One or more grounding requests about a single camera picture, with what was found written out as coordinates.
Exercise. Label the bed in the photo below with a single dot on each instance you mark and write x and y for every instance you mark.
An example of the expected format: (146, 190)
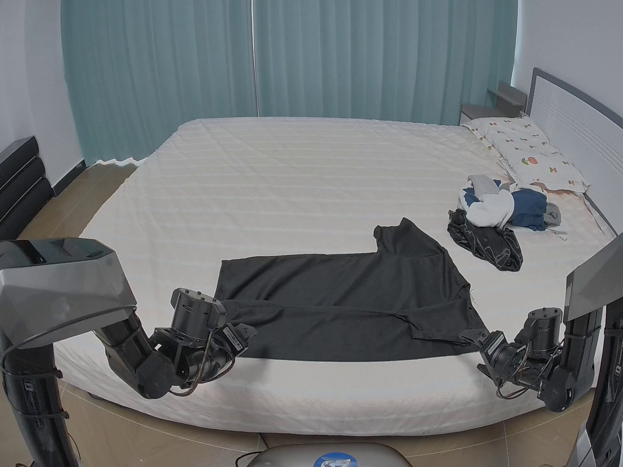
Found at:
(292, 187)

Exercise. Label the blue-green curtain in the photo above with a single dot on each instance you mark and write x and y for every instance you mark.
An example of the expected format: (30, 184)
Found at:
(160, 56)
(379, 42)

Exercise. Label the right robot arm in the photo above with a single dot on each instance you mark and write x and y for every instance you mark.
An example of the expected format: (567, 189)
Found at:
(579, 338)

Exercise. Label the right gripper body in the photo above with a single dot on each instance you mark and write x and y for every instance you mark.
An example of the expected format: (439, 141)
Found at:
(496, 353)

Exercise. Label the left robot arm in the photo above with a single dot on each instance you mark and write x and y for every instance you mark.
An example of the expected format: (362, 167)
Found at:
(58, 285)

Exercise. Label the black chest of drawers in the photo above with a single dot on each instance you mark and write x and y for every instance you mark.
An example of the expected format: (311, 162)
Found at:
(24, 187)

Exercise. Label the grey bedside table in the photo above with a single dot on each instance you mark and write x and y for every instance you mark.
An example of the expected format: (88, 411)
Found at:
(506, 98)

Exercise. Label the black T-shirt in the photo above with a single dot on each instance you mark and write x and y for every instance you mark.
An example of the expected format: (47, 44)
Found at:
(340, 285)

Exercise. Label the blue knitted garment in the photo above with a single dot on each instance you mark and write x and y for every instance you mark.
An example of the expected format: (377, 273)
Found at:
(528, 209)

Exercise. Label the pale grey garment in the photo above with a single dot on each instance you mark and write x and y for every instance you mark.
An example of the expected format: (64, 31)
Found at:
(484, 185)

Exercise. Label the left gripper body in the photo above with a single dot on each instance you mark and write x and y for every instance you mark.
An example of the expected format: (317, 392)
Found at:
(236, 341)

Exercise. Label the white garment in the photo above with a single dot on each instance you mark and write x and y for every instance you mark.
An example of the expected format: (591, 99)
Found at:
(491, 212)

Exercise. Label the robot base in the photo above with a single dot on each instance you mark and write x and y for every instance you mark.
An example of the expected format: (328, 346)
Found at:
(292, 458)

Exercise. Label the white printed pillow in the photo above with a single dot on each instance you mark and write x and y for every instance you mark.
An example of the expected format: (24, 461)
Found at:
(525, 149)

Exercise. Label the black satin garment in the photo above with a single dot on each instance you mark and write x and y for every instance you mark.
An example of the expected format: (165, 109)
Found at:
(491, 246)

